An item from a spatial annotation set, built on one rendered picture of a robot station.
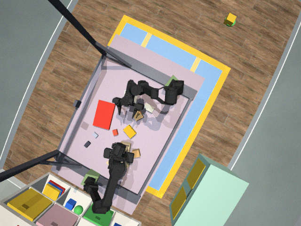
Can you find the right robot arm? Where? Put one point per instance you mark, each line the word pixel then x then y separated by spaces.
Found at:
pixel 101 206

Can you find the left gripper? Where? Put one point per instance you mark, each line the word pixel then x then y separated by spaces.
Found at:
pixel 138 106

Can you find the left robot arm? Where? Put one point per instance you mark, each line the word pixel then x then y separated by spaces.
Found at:
pixel 143 88

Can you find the yellow rectangular block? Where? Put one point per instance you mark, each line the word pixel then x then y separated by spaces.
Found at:
pixel 129 131

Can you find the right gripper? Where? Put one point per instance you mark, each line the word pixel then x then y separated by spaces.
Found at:
pixel 108 154

